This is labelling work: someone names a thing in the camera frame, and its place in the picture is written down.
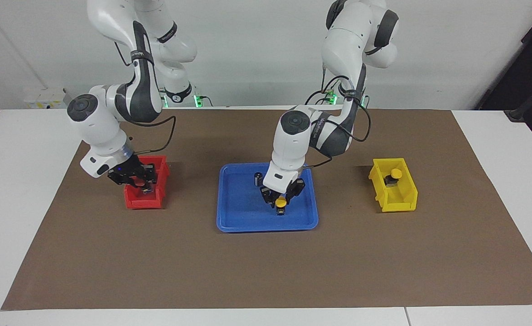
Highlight black fabric backdrop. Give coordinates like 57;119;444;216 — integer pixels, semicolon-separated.
474;0;532;132

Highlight black stand leg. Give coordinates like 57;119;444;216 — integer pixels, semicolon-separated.
504;77;532;123

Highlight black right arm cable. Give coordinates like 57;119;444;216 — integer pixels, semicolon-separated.
132;115;177;154

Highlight blue plastic tray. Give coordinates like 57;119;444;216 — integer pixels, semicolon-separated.
216;162;319;233

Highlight red plastic storage bin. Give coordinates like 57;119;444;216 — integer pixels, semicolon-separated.
124;155;170;210

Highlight red push button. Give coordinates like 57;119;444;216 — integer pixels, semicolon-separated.
132;179;154;196

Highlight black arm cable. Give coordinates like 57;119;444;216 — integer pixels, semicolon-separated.
132;115;177;154
302;76;372;171

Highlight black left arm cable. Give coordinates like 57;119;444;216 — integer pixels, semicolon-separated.
302;76;372;171

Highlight yellow plastic storage bin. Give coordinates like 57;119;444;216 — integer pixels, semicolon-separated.
368;158;418;213

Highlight black base power cable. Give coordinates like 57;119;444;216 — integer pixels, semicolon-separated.
305;88;339;105

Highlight white power strip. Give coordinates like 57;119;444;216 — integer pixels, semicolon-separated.
24;88;67;109

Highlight brown paper table mat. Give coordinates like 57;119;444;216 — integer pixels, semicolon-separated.
1;108;532;311

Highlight yellow push button with label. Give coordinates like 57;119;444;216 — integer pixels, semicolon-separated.
384;168;403;187

